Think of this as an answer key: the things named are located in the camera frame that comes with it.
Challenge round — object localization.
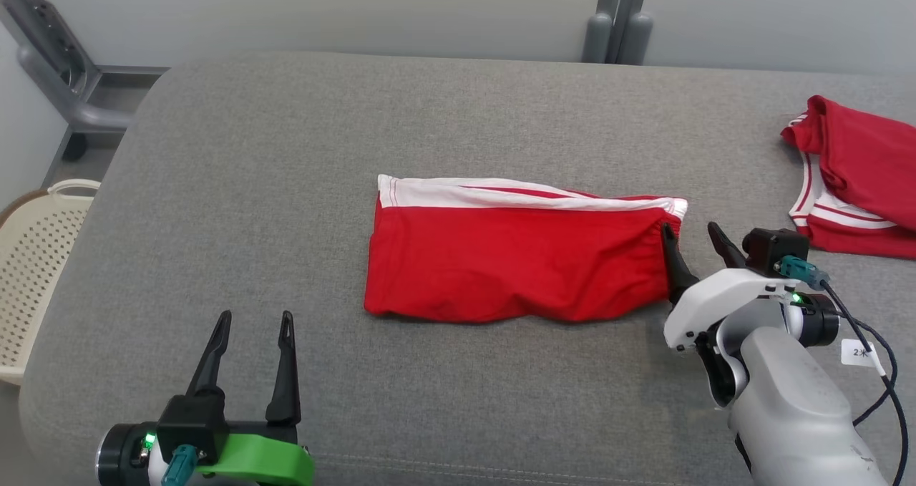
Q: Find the red Bulls jersey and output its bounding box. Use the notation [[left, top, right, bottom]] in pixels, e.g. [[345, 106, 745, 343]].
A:
[[779, 94, 916, 261]]

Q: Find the cream plastic laundry basket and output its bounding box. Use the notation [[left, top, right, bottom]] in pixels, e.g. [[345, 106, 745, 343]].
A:
[[0, 178, 102, 387]]

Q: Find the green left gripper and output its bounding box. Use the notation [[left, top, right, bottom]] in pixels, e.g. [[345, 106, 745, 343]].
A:
[[96, 309, 316, 486]]

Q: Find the arm teal-plug cable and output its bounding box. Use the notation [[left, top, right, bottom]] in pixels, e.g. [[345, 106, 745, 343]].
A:
[[778, 254, 911, 486], [160, 442, 198, 486]]

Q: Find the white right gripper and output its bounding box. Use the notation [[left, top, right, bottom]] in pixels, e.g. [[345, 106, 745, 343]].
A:
[[659, 220, 841, 409]]

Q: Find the grey metal frame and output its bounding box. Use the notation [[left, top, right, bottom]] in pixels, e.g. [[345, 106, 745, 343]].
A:
[[0, 0, 170, 162]]

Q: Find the white cable label tag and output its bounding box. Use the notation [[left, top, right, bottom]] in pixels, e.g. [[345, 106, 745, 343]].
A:
[[840, 339, 887, 367]]

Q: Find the right arm teal-plug cable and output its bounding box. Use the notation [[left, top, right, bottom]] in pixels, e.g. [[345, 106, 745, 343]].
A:
[[778, 254, 911, 486]]

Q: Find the red shorts white stripe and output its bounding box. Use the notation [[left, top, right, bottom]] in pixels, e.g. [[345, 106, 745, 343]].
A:
[[363, 174, 690, 324]]

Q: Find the grey partition post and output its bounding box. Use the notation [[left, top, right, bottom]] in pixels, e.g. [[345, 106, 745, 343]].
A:
[[581, 0, 654, 67]]

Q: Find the left arm teal-plug cable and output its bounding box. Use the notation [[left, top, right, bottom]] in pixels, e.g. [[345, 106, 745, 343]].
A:
[[160, 442, 198, 486]]

